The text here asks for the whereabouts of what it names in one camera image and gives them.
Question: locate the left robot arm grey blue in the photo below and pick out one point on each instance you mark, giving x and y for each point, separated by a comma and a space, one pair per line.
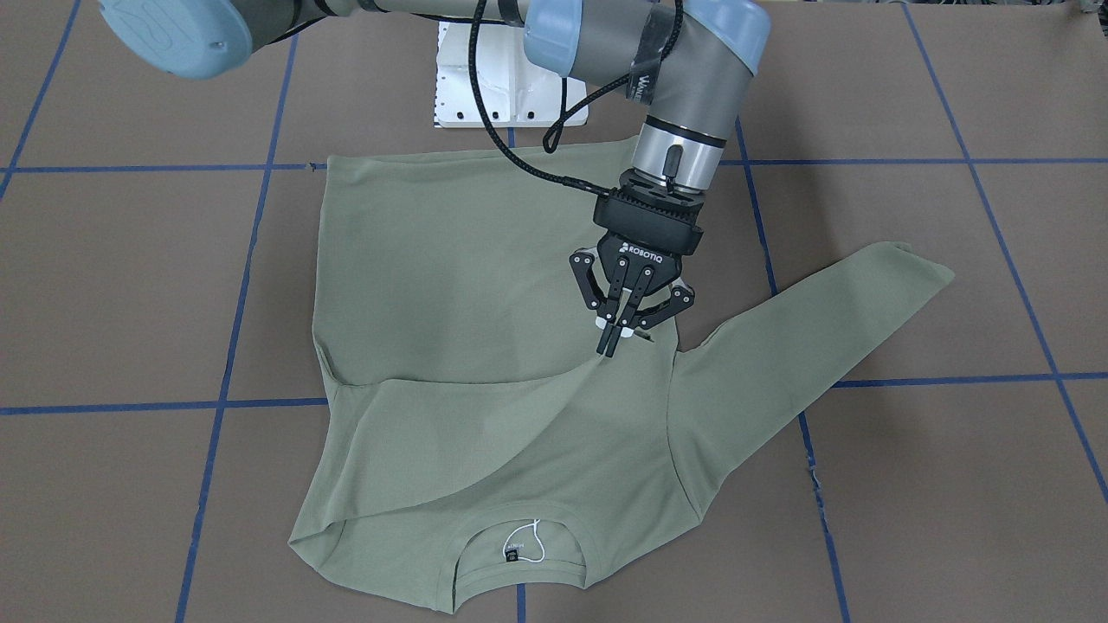
690, 63

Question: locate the olive green long-sleeve shirt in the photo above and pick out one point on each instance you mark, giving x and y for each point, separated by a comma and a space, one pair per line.
476, 438

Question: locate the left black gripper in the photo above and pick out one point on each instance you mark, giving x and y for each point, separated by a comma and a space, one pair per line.
634, 249

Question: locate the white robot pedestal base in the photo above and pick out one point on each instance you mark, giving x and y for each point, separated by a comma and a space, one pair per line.
516, 93

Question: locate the brown paper table cover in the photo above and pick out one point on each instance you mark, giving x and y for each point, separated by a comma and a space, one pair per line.
162, 407

